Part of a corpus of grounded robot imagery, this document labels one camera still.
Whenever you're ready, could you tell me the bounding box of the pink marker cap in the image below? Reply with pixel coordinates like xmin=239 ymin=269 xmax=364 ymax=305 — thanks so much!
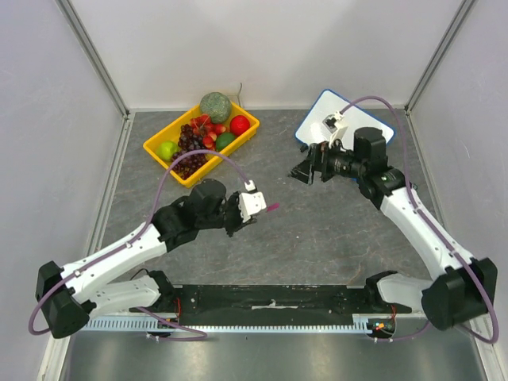
xmin=266 ymin=203 xmax=279 ymax=212

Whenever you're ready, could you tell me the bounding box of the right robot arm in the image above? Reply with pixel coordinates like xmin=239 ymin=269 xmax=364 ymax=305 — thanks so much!
xmin=290 ymin=127 xmax=498 ymax=331

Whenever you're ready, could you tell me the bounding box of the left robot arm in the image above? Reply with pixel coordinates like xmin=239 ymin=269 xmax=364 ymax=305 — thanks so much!
xmin=35 ymin=179 xmax=267 ymax=339

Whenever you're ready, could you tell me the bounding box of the blue framed whiteboard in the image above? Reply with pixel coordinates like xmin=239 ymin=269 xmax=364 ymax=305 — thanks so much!
xmin=294 ymin=89 xmax=395 ymax=150

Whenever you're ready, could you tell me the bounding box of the red apple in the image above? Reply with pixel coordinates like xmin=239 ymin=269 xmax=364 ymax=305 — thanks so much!
xmin=229 ymin=115 xmax=251 ymax=137

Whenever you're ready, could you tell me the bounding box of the dark green lime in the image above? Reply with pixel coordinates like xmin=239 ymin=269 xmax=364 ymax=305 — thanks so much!
xmin=215 ymin=132 xmax=237 ymax=152

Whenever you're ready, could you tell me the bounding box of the purple grape bunch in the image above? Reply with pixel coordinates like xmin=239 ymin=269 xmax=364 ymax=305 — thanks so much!
xmin=171 ymin=124 xmax=210 ymax=180

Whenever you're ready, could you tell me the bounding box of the light green apple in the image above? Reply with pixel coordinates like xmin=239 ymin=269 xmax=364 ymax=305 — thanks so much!
xmin=156 ymin=140 xmax=179 ymax=162

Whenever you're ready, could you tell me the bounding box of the red fruit cluster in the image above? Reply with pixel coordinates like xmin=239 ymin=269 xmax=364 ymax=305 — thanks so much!
xmin=190 ymin=114 xmax=228 ymax=150

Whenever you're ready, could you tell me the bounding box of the green melon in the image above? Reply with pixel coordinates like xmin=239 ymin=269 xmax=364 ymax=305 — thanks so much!
xmin=199 ymin=91 xmax=232 ymax=124

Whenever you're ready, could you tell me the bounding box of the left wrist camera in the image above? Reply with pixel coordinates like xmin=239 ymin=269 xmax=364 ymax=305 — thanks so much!
xmin=238 ymin=180 xmax=267 ymax=223

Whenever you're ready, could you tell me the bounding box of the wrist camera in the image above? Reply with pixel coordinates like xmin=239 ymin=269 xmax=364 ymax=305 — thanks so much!
xmin=238 ymin=180 xmax=267 ymax=223
xmin=323 ymin=111 xmax=348 ymax=148

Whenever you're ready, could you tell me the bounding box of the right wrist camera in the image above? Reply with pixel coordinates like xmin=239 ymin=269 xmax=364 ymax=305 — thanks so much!
xmin=323 ymin=111 xmax=348 ymax=148

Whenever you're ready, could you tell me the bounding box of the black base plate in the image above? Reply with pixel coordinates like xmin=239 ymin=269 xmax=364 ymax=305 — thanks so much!
xmin=148 ymin=285 xmax=412 ymax=327

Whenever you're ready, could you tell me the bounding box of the light blue cable duct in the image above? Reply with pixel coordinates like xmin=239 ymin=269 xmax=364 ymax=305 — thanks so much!
xmin=82 ymin=314 xmax=372 ymax=334

